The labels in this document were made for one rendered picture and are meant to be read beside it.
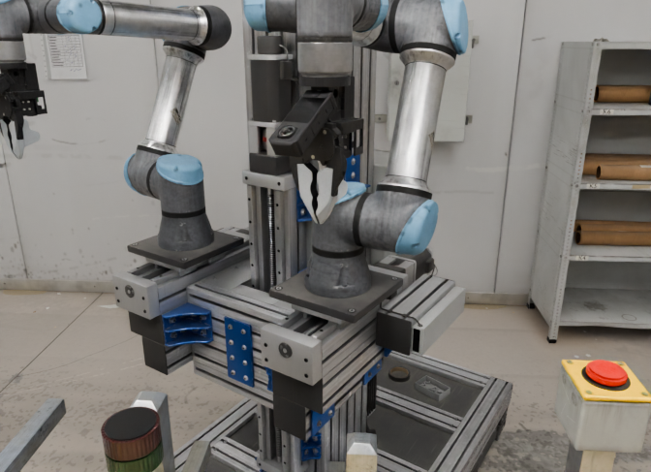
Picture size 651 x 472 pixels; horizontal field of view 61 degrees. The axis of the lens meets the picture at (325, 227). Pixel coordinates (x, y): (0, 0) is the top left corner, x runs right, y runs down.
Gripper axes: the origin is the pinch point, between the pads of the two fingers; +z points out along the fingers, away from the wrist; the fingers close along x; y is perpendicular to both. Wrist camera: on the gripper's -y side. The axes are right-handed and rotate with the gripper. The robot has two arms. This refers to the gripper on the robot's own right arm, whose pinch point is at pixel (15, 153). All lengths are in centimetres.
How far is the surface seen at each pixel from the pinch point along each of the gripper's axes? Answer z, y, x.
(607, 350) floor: 132, 232, -109
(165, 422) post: 18, -29, -82
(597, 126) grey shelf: 21, 273, -82
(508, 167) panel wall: 45, 252, -41
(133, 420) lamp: 14, -34, -83
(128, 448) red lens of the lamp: 15, -36, -86
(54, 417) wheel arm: 37, -24, -45
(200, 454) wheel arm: 46, -9, -65
